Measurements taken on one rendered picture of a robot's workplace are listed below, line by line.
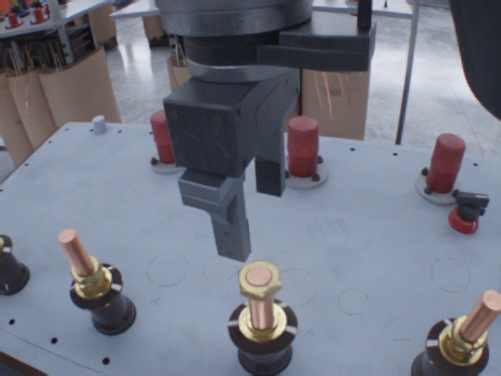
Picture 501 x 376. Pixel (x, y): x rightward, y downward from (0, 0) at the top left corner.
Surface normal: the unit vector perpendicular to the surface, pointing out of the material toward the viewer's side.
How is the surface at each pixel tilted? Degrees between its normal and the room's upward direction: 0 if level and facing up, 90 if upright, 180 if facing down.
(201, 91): 0
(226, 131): 90
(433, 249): 0
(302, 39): 90
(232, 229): 90
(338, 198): 0
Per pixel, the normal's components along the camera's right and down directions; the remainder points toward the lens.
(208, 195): -0.39, 0.61
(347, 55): 0.00, 0.64
